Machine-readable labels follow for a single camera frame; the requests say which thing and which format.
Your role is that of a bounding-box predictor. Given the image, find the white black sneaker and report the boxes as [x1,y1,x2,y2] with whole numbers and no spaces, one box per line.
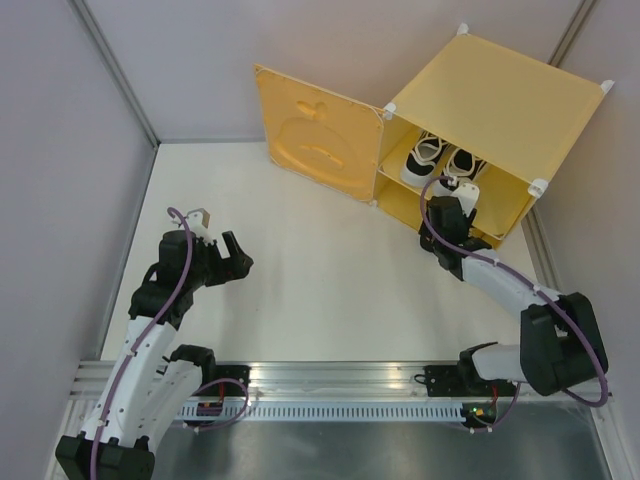
[432,145,487,196]
[400,131,449,188]

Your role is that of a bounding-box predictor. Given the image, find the yellow cabinet door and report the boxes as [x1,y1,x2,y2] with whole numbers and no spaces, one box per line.
[254,64,384,202]

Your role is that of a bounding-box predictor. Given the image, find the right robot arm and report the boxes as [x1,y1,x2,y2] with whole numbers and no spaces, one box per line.
[419,197,609,396]

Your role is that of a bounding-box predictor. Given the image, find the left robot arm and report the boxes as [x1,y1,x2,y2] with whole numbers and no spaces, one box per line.
[55,229,254,479]

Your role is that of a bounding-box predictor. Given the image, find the yellow plastic shoe cabinet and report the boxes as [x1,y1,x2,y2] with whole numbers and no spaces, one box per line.
[372,23,615,251]

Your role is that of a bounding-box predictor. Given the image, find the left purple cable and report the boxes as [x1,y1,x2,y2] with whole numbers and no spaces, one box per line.
[89,206,251,480]

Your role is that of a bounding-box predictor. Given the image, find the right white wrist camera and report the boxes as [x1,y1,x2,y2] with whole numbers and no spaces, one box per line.
[448,177,480,217]

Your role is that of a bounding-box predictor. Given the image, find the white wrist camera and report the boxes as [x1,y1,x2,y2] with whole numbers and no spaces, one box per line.
[170,208,213,244]
[448,177,480,217]

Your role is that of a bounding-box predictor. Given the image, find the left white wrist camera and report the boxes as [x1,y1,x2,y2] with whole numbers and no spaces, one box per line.
[170,208,213,244]

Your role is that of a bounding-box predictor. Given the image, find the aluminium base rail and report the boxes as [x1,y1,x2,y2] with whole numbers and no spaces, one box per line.
[69,359,614,406]

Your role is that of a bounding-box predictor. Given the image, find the white slotted cable duct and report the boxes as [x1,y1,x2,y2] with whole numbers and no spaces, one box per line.
[177,403,464,422]

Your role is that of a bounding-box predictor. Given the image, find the right aluminium corner post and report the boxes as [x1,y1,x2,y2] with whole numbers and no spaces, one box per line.
[547,0,600,68]

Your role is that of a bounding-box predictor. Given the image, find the aluminium corner post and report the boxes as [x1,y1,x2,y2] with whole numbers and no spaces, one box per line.
[67,0,161,151]
[547,0,600,68]

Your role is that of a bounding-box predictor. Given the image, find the left aluminium corner post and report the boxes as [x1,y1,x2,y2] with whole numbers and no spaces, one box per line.
[67,0,161,151]

